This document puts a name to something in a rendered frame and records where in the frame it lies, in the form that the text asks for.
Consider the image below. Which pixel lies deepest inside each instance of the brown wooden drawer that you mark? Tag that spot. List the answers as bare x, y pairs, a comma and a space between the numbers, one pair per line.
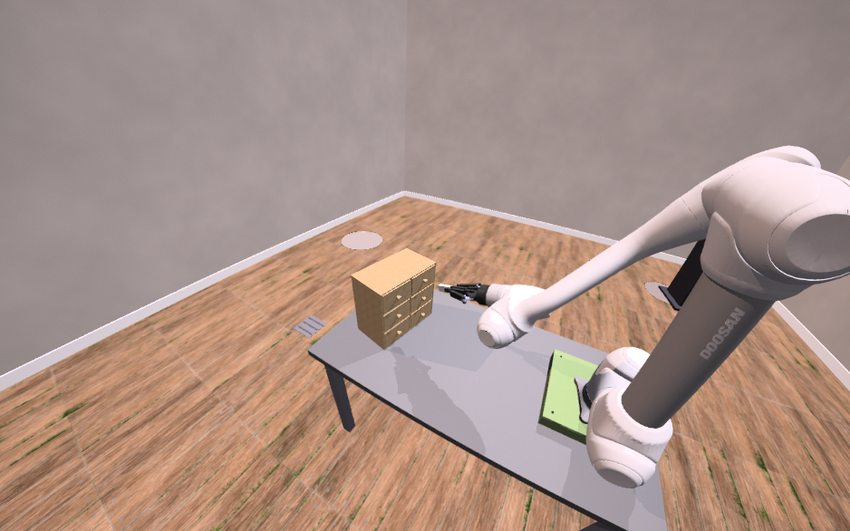
401, 293
421, 297
421, 280
418, 315
401, 311
397, 331

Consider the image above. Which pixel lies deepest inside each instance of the small wooden chest of drawers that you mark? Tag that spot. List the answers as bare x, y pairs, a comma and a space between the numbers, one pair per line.
371, 283

